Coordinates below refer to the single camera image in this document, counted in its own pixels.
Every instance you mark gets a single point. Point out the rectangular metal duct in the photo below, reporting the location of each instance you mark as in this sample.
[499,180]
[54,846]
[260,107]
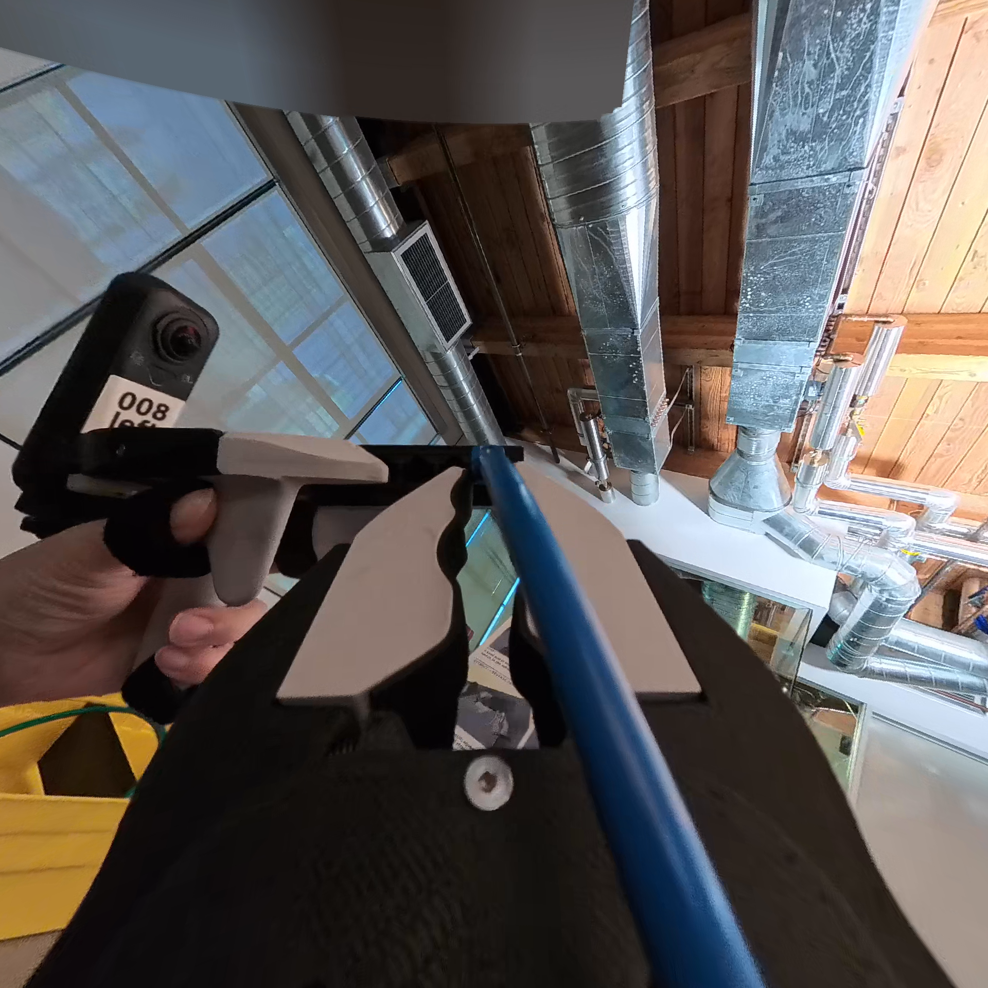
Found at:
[803,193]
[610,270]

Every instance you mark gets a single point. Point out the metal vent grille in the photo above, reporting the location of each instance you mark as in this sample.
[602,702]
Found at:
[432,285]

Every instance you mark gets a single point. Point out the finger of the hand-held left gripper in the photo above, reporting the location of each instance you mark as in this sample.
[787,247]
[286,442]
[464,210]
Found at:
[293,459]
[336,529]

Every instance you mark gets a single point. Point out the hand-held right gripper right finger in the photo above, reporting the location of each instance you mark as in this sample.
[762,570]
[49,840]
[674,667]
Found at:
[625,617]

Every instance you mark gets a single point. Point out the shiny insulated pipe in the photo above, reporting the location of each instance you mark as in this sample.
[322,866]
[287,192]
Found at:
[837,401]
[888,494]

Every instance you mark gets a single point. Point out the person's left hand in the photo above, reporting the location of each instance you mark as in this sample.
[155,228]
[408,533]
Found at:
[62,617]

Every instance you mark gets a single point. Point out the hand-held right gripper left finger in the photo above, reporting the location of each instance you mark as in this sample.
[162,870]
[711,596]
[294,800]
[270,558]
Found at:
[378,610]

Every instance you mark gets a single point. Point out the silver elbow duct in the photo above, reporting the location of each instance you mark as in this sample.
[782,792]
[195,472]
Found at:
[872,602]

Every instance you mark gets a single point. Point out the large gridded window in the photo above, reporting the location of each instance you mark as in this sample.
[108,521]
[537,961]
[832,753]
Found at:
[193,193]

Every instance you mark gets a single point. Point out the black network switch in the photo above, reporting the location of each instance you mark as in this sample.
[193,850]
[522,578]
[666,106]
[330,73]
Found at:
[424,463]

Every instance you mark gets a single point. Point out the silver round duct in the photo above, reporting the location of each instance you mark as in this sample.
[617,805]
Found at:
[363,185]

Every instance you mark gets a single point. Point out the printed instruction poster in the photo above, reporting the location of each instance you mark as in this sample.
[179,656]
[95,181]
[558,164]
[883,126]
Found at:
[494,710]

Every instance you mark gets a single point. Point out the yellow plastic bin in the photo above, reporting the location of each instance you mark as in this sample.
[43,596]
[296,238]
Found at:
[46,849]

